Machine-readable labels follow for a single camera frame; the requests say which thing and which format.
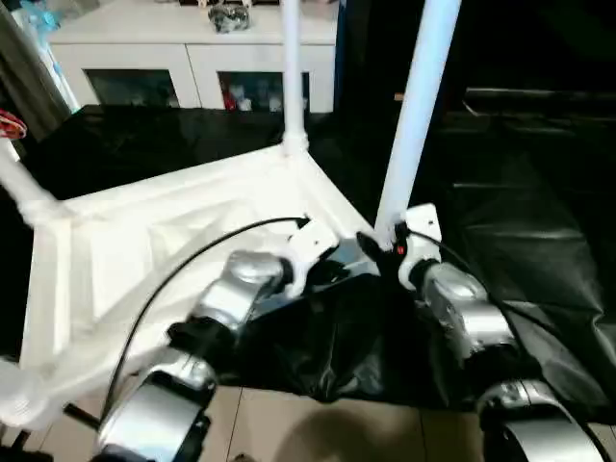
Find white sideboard with glass doors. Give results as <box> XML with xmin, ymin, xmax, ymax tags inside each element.
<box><xmin>48</xmin><ymin>0</ymin><xmax>338</xmax><ymax>114</ymax></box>

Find blue lit device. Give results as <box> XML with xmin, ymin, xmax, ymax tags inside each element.
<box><xmin>17</xmin><ymin>0</ymin><xmax>61</xmax><ymax>36</ymax></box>

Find dark object on cabinet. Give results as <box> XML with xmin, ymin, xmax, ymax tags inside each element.
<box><xmin>209</xmin><ymin>3</ymin><xmax>254</xmax><ymax>36</ymax></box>

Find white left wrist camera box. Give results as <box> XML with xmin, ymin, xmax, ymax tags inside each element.
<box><xmin>284</xmin><ymin>219</ymin><xmax>341</xmax><ymax>290</ymax></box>

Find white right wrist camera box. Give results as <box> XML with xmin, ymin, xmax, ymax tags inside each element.
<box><xmin>390</xmin><ymin>204</ymin><xmax>445</xmax><ymax>290</ymax></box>

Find white plastic table top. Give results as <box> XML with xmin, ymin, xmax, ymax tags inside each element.
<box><xmin>0</xmin><ymin>144</ymin><xmax>381</xmax><ymax>429</ymax></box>

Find red wire basket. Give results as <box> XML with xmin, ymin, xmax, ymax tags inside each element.
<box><xmin>0</xmin><ymin>109</ymin><xmax>26</xmax><ymax>139</ymax></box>

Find black plastic mat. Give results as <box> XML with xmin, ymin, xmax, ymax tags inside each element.
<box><xmin>0</xmin><ymin>101</ymin><xmax>616</xmax><ymax>424</ymax></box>

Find grey curtain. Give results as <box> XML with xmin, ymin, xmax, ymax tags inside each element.
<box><xmin>0</xmin><ymin>0</ymin><xmax>80</xmax><ymax>136</ymax></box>

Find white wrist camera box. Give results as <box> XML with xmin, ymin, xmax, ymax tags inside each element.
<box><xmin>284</xmin><ymin>219</ymin><xmax>341</xmax><ymax>290</ymax></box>
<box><xmin>390</xmin><ymin>204</ymin><xmax>445</xmax><ymax>290</ymax></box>

